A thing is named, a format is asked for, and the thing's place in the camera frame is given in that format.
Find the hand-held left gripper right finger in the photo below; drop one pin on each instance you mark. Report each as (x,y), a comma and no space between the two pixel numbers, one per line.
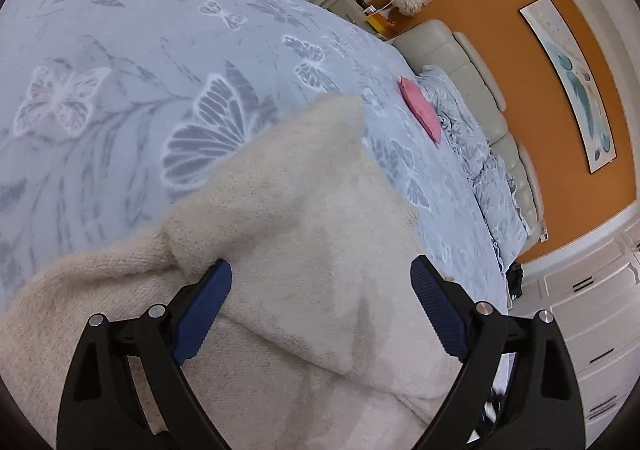
(440,310)

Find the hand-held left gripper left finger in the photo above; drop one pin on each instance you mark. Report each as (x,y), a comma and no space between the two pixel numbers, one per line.
(202,310)

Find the cream knitted sweater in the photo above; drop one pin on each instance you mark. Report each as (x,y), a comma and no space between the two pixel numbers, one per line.
(300,250)

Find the dark cloth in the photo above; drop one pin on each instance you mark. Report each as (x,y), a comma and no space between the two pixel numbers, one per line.
(514,280)

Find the white drawer cabinet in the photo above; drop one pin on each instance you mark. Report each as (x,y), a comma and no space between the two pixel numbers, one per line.
(585,325)

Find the blue ruffled pillow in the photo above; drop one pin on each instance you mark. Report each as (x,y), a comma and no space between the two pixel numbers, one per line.
(480,159)

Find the pink folded cloth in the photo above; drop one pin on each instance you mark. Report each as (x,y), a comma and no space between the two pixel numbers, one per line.
(421,108)

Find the beige padded headboard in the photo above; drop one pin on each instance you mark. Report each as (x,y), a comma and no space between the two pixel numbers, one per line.
(480,94)

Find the blue butterfly print blanket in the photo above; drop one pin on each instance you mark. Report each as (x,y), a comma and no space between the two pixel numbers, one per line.
(150,79)

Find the yellow box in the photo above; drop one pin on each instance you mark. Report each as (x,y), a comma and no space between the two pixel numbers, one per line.
(377,22)

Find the framed wall painting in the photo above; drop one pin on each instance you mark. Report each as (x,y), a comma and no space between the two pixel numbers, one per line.
(572,79)

